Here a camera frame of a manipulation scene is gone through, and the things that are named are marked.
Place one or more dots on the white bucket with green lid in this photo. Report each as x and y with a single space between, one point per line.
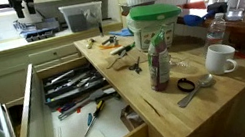
151 22

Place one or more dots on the clear plastic bag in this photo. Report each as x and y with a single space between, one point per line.
121 63

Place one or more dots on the orange spoon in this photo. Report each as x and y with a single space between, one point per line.
109 46

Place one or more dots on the blue cloth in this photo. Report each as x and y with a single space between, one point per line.
121 33

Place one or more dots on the green lidded jar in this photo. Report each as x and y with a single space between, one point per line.
158 62

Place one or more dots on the blue ladle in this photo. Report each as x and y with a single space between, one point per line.
193 19

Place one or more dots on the dark dish rack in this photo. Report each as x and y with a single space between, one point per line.
40 32

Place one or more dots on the small blue tool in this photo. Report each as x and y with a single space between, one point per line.
89 119

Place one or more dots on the long metal knife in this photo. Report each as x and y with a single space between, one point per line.
81 105

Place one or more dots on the large metal spoon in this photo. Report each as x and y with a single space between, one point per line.
204 81

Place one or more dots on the small plastic water bottle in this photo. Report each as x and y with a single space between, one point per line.
216 33

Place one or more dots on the yellow and black screwdriver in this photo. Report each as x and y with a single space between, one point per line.
98 109

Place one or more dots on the black object on dark table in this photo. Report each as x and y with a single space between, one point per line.
217 7

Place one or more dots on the metal cookie cutter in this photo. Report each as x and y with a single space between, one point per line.
131 119

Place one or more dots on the open wooden drawer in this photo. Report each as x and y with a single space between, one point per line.
73 134

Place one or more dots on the white mug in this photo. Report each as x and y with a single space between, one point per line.
219 58

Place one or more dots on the small black scissors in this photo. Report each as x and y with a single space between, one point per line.
136 66

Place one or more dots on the black cutlery tray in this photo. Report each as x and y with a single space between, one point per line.
71 87

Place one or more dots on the clear plastic storage bin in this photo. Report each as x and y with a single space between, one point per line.
81 16

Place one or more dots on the cream kitchen counter cabinet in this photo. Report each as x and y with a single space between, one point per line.
2 79

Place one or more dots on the black stand pole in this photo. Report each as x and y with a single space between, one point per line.
101 28

